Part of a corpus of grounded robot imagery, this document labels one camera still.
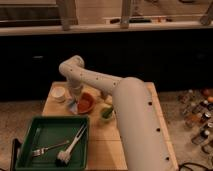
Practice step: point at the spice jar group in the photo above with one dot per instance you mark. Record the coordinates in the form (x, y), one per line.
(195, 114)

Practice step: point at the light blue towel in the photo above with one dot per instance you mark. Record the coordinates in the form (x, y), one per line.
(73, 106)

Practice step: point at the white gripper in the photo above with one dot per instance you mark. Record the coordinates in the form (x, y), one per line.
(75, 92)

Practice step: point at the white dish brush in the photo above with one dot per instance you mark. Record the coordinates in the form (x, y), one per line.
(63, 157)

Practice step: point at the small white cup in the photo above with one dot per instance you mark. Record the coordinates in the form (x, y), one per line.
(58, 94)

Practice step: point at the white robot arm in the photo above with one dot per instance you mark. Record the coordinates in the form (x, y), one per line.
(142, 138)

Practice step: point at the green bowl with vegetable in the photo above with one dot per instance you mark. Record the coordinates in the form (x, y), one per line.
(106, 113)

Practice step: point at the metal fork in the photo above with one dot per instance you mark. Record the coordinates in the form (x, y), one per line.
(43, 150)

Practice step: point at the green plastic tray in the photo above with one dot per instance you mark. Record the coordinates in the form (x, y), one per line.
(50, 130)

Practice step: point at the red bowl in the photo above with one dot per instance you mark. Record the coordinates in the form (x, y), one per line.
(86, 103)

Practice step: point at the black chair frame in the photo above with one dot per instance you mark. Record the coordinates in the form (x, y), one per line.
(16, 145)

